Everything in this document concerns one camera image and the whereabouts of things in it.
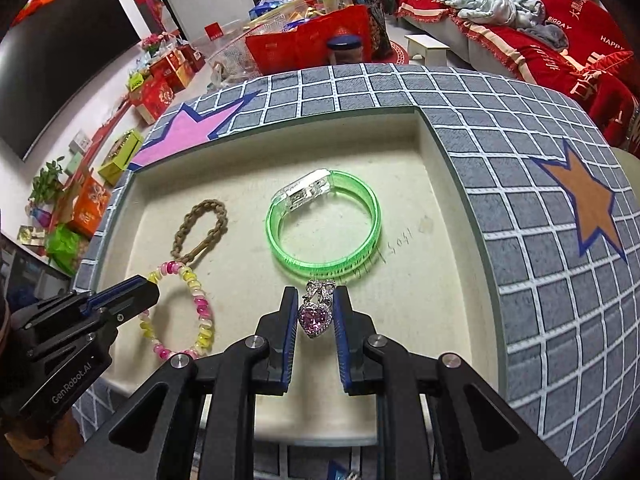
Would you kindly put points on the large red gift box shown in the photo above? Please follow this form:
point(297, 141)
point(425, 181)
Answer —
point(152, 102)

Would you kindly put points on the stack of red gift boxes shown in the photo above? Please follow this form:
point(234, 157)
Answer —
point(177, 67)

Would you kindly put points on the green bag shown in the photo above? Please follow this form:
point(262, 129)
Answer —
point(62, 250)

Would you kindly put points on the pile of light blue clothes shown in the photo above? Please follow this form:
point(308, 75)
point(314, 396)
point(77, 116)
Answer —
point(490, 5)

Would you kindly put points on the green translucent bangle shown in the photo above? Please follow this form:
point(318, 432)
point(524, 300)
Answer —
point(320, 267)

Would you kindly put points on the round red patterned rug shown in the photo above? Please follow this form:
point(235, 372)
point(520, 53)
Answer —
point(399, 52)

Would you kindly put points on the small red gift bag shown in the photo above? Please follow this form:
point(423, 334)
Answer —
point(267, 55)

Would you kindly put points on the blue tissue box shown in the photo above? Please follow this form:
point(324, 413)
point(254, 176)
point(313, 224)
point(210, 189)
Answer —
point(265, 5)

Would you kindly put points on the pink flower bouquet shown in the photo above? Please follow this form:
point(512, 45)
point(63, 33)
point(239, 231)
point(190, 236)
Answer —
point(156, 44)

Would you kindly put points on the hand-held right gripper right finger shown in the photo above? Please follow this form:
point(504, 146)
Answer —
point(341, 332)

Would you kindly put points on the red wall banner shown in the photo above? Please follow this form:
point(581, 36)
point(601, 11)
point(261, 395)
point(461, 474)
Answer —
point(145, 0)

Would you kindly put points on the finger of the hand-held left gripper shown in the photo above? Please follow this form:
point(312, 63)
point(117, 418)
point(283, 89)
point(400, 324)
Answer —
point(135, 306)
point(116, 294)

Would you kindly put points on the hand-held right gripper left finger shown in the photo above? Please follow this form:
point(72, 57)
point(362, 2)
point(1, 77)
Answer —
point(289, 332)

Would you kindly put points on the small yellow green box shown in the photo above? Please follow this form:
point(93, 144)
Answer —
point(138, 82)

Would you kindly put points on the orange gift box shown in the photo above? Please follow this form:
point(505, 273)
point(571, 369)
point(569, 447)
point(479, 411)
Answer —
point(87, 207)

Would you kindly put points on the red sofa cover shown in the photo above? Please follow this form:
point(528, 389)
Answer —
point(550, 65)

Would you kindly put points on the clear plastic bags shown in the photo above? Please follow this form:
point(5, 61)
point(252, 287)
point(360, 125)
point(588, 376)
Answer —
point(232, 57)

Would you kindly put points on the grey blue cloth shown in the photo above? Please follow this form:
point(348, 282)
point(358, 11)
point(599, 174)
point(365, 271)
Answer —
point(547, 37)

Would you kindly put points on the small red sign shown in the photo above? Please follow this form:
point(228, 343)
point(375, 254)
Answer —
point(215, 31)

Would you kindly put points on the white step stool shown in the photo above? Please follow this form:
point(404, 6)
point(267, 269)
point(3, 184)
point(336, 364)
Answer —
point(425, 45)

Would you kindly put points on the black curved television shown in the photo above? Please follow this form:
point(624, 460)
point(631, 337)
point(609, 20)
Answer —
point(60, 60)

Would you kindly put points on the large red gift bag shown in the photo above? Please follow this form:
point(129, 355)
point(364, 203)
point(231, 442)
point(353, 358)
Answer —
point(335, 25)

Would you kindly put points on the beige tray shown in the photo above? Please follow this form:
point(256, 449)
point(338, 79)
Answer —
point(400, 285)

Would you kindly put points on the dark screen device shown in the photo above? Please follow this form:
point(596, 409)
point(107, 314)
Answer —
point(30, 270)

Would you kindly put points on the blue lid jar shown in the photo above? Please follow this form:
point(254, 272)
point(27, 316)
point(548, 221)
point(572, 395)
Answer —
point(345, 50)

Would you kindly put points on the green gift box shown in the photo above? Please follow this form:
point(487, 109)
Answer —
point(120, 157)

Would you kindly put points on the grey grid cloth with stars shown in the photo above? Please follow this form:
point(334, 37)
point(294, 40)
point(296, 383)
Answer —
point(525, 310)

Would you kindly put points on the potted green plant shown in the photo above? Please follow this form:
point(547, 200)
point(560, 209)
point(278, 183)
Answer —
point(47, 180)

